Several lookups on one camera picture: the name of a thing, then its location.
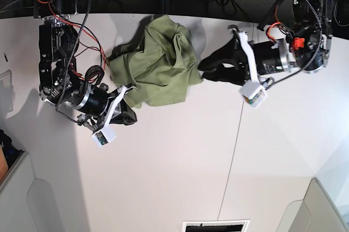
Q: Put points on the grey chair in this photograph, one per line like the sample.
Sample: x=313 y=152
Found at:
x=315 y=212
x=27 y=203

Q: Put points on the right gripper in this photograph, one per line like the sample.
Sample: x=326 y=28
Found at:
x=99 y=108

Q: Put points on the green t-shirt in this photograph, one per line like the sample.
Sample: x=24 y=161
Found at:
x=161 y=66

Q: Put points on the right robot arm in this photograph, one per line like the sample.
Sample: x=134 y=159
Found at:
x=61 y=85

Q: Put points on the grey chair right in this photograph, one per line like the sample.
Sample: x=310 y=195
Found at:
x=315 y=212

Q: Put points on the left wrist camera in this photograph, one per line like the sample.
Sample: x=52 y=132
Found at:
x=253 y=93

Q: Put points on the white floor vent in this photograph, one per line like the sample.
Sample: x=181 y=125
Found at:
x=237 y=225

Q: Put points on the grey chair left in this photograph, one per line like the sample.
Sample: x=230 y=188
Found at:
x=27 y=203

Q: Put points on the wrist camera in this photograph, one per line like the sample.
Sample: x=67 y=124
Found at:
x=253 y=93
x=104 y=136

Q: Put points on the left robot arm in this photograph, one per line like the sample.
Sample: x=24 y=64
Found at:
x=302 y=46

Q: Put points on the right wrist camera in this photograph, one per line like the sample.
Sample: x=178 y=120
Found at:
x=104 y=136

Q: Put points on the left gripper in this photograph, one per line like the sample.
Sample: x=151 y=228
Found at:
x=269 y=58

